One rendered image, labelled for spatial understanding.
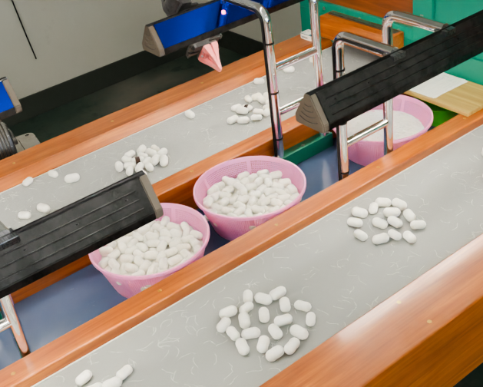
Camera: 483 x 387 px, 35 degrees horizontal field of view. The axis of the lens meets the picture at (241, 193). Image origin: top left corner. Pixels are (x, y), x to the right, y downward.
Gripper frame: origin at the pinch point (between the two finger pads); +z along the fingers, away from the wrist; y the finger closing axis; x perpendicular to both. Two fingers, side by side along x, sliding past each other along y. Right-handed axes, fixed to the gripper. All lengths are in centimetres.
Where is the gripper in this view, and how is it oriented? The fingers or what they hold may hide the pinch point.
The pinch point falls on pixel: (219, 67)
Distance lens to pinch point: 214.9
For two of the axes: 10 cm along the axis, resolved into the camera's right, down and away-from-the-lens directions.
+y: 8.1, -3.8, 4.5
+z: 5.2, 8.2, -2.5
